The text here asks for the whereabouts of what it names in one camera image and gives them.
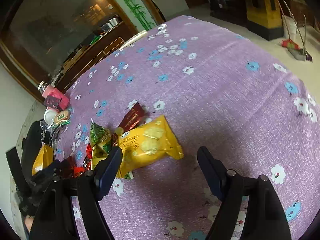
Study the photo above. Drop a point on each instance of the green labelled bread packet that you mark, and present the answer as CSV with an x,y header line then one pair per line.
x,y
62,116

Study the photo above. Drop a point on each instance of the red dustpan with broom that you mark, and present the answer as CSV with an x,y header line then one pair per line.
x,y
298,53

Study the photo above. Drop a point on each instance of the white bucket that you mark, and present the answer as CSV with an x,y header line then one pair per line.
x,y
290,28

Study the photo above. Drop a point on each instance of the green snack packet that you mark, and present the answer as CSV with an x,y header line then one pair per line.
x,y
100,136

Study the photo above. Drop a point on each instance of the orange snack bag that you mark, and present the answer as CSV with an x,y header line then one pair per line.
x,y
44,158

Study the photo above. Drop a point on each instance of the yellow black cabinet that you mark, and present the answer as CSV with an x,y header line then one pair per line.
x,y
264,18

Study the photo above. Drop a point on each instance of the dark patterned small box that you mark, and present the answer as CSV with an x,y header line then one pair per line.
x,y
52,102

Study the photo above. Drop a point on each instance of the wooden framed glass door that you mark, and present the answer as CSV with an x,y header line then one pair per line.
x,y
58,40

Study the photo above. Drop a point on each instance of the white tube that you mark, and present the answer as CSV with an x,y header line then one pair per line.
x,y
133,39

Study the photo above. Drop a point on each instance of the white cup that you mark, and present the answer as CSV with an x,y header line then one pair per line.
x,y
49,115

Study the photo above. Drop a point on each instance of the yellow cracker bag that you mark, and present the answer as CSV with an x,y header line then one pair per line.
x,y
147,144

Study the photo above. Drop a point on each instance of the small red candy packet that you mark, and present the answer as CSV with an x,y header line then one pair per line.
x,y
88,158

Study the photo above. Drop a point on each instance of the purple floral tablecloth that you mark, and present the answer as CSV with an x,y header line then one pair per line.
x,y
216,89

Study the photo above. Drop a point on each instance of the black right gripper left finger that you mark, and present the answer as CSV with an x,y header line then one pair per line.
x,y
55,219

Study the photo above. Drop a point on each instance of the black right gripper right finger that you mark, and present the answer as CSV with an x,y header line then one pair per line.
x,y
265,216

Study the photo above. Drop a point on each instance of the dark red wafer bar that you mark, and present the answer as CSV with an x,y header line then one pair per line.
x,y
131,119

